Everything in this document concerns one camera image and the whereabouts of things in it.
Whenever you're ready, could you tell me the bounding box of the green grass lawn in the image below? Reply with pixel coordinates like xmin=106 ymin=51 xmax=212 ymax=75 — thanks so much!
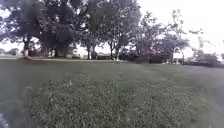
xmin=0 ymin=58 xmax=224 ymax=128

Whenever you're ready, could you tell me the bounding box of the pale paved path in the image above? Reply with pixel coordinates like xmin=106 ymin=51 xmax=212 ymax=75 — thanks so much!
xmin=0 ymin=56 xmax=129 ymax=63

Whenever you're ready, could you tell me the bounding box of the group of large trees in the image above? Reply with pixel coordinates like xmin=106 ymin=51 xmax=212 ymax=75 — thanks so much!
xmin=0 ymin=0 xmax=224 ymax=66

